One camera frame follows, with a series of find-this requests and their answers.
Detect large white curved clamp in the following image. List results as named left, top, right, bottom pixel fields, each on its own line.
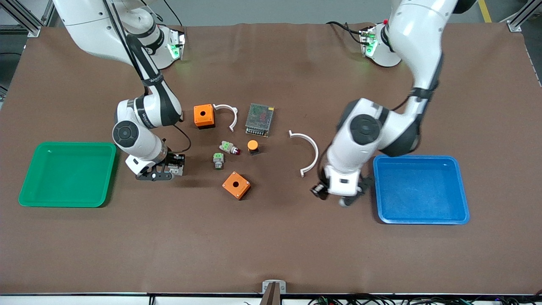
left=288, top=130, right=319, bottom=177

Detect orange button box black base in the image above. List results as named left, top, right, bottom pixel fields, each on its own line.
left=222, top=171, right=251, bottom=200
left=194, top=104, right=216, bottom=130

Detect blue plastic tray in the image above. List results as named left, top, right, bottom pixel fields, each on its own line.
left=373, top=155, right=470, bottom=225

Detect small white curved clamp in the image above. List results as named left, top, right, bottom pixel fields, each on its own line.
left=213, top=103, right=238, bottom=133

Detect green plastic tray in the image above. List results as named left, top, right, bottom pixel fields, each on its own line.
left=18, top=142, right=117, bottom=208

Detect brown table cover sheet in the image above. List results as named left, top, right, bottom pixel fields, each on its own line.
left=0, top=22, right=542, bottom=295

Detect metal mesh power supply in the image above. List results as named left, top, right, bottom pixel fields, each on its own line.
left=245, top=103, right=275, bottom=138

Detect black cable bundle at table edge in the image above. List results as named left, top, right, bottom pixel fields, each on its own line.
left=307, top=291, right=542, bottom=305

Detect grey metal bracket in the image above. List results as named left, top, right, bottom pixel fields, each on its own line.
left=259, top=280, right=287, bottom=305

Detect black cable at right arm base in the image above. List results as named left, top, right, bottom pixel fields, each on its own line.
left=163, top=0, right=187, bottom=32

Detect black cables at left arm base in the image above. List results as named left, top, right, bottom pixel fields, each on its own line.
left=326, top=20, right=367, bottom=45

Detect aluminium frame post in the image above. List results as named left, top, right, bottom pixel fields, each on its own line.
left=506, top=0, right=542, bottom=32
left=0, top=0, right=58, bottom=38

